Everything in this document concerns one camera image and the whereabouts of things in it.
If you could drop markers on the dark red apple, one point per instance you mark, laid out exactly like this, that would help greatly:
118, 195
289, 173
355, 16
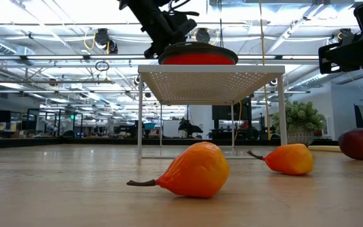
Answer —
354, 144

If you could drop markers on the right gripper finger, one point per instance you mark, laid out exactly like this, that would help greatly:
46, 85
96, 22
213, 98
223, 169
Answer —
345, 53
324, 70

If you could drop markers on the pale yellow banana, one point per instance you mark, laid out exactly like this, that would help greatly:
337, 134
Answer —
324, 148

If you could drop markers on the black background robot arm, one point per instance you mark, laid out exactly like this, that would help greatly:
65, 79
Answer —
189, 128

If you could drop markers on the white perforated metal shelf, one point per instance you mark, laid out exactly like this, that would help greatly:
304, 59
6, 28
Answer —
213, 85

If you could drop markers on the green succulent in pot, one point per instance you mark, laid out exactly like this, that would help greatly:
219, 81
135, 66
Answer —
298, 121

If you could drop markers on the small orange pear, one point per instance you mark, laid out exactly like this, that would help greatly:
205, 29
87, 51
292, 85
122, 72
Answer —
197, 171
290, 160

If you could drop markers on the red and grey colander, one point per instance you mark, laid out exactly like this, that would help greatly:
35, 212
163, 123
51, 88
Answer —
197, 58

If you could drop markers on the teal bin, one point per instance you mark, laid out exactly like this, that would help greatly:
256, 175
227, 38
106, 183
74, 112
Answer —
149, 125

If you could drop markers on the black table frame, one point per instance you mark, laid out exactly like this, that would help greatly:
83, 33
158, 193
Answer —
74, 142

